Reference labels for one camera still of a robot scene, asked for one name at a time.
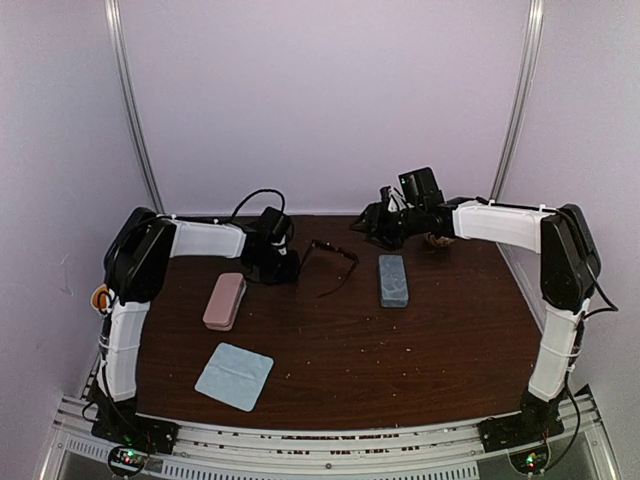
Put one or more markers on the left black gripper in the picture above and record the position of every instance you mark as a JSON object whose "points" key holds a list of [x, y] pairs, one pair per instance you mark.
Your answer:
{"points": [[290, 275]]}

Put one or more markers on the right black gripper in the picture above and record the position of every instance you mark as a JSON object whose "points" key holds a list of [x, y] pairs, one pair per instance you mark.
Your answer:
{"points": [[376, 213]]}

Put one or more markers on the pink glasses case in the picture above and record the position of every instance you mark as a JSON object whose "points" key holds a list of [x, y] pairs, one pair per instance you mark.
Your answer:
{"points": [[223, 305]]}

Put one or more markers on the dark sunglasses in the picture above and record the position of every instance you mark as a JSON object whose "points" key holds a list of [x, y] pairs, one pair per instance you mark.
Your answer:
{"points": [[332, 263]]}

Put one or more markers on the grey-blue glasses case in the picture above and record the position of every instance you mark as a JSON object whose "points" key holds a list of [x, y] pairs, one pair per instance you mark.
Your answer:
{"points": [[393, 284]]}

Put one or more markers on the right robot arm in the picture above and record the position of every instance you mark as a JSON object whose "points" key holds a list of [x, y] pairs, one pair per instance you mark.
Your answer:
{"points": [[569, 264]]}

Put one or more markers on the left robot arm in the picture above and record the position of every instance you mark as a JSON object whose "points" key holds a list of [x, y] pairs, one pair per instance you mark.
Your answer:
{"points": [[135, 268]]}

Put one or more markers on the white ceramic bowl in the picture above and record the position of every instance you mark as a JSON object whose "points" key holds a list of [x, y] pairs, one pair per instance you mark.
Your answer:
{"points": [[434, 242]]}

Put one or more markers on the left light blue cloth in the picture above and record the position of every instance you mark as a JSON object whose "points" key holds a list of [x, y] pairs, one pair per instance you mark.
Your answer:
{"points": [[234, 376]]}

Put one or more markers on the patterned mug orange inside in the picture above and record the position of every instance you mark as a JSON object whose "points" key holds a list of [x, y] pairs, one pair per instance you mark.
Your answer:
{"points": [[102, 300]]}

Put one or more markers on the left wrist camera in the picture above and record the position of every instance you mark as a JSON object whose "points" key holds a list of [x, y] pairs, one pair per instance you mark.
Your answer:
{"points": [[281, 246]]}

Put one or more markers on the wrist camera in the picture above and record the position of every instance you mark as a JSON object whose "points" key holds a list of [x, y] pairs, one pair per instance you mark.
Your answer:
{"points": [[392, 200], [281, 246]]}

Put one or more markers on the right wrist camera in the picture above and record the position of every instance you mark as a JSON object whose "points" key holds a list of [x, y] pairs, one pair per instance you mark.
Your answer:
{"points": [[392, 200]]}

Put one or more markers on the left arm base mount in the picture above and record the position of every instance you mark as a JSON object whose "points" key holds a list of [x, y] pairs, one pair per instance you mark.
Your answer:
{"points": [[133, 448]]}

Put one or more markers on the right aluminium frame post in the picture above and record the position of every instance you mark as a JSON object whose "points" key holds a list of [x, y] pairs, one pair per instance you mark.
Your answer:
{"points": [[527, 70]]}

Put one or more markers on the aluminium frame post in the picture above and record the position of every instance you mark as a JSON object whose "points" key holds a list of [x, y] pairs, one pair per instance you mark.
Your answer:
{"points": [[527, 70], [117, 38]]}

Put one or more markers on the aluminium front rail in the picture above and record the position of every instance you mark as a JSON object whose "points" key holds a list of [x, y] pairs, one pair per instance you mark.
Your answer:
{"points": [[452, 450]]}

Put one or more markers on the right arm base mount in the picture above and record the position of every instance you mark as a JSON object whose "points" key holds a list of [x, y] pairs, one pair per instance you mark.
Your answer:
{"points": [[528, 451]]}

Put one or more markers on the left aluminium frame post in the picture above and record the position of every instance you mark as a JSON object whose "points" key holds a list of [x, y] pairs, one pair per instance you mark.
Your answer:
{"points": [[117, 38]]}

